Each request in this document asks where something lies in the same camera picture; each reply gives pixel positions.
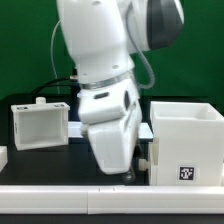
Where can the white left rail piece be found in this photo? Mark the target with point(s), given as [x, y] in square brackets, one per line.
[3, 157]

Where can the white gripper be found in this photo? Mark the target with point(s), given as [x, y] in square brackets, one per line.
[111, 117]

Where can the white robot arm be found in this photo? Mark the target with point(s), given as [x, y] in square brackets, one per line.
[106, 40]

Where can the white marker tag sheet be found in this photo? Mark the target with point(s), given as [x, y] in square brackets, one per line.
[74, 130]

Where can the white drawer with tag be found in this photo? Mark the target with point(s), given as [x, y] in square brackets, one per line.
[146, 160]

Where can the white drawer cabinet box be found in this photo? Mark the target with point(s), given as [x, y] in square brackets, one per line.
[188, 144]

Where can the white drawer with knob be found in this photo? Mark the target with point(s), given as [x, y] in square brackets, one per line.
[40, 125]

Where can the white front rail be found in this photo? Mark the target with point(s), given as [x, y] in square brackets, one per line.
[111, 200]

